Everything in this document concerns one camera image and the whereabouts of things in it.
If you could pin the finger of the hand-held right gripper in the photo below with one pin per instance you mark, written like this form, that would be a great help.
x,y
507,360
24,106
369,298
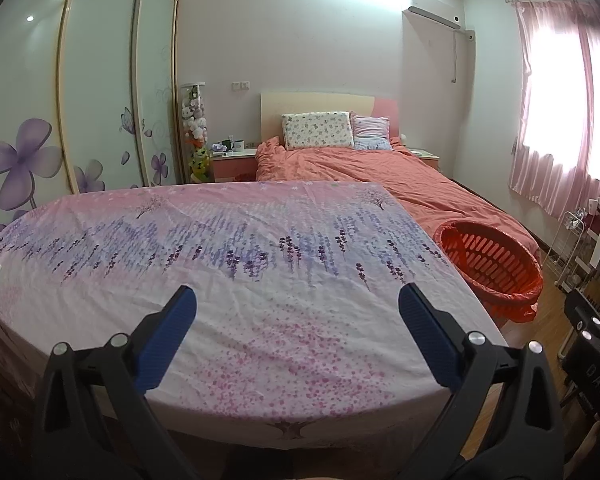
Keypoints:
x,y
587,320

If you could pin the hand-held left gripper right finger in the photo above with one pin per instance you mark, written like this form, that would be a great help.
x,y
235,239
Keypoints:
x,y
430,340

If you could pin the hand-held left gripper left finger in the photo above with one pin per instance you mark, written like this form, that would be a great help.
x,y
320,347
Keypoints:
x,y
165,340

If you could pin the orange plastic basket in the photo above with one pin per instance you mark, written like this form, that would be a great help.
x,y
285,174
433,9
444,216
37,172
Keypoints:
x,y
480,255

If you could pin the white rolling cart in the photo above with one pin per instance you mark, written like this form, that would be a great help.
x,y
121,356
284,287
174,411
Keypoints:
x,y
570,255

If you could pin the floral pink tablecloth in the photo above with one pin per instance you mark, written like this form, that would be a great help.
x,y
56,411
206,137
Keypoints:
x,y
255,285

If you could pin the pink window curtain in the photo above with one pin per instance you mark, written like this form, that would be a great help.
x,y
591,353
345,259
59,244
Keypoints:
x,y
555,160

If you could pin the bed with orange blanket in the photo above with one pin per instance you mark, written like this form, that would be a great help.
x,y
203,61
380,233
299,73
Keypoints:
x,y
380,175

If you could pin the yellow green plush toy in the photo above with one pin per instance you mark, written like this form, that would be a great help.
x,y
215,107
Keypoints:
x,y
200,162

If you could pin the pink white nightstand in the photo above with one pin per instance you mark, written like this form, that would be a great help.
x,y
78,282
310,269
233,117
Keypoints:
x,y
232,167
425,159

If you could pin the dark green mug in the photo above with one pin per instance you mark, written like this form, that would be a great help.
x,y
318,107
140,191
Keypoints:
x,y
226,144

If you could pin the white mug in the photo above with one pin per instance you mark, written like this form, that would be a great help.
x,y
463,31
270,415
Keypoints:
x,y
238,145

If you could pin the striped pink pillow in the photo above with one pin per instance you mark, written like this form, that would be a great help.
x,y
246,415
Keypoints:
x,y
372,132

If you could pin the clear tube of plush toys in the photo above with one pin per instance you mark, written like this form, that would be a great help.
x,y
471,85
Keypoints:
x,y
195,115

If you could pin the floral white pillow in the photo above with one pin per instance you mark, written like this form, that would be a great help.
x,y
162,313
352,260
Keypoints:
x,y
317,131

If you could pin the flower print sliding wardrobe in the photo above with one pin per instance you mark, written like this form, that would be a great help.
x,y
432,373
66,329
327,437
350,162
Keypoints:
x,y
105,85

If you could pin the air conditioner pipe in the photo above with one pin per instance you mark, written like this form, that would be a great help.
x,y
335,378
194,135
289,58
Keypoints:
x,y
453,55

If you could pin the curtain rod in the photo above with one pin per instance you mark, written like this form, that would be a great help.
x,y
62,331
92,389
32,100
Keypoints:
x,y
550,2

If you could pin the white air conditioner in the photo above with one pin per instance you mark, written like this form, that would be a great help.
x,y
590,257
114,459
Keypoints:
x,y
435,10

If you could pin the white wall socket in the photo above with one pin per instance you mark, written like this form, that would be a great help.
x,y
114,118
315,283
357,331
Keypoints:
x,y
241,85

